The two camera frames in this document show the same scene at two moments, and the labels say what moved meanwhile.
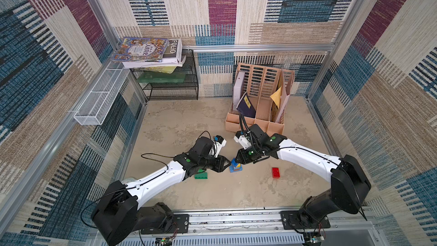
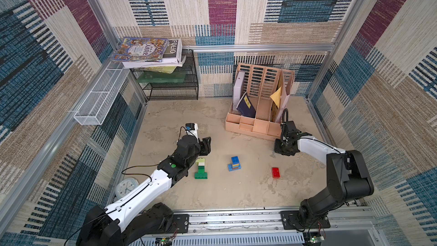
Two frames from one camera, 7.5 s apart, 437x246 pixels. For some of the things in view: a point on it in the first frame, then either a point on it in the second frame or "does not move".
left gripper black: (219, 167) → (205, 147)
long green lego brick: (201, 176) does not move
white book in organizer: (238, 89) does not move
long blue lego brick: (233, 169) does not move
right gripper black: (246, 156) → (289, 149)
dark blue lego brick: (233, 162) does not move
